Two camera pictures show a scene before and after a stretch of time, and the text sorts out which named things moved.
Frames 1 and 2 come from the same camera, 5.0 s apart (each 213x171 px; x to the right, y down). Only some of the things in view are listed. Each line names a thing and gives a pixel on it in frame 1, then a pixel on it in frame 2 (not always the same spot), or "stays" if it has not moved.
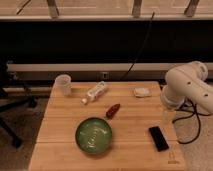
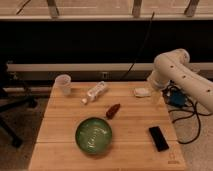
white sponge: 141,92 stays
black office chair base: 11,102 stays
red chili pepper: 112,111 stays
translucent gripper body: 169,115 -> 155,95
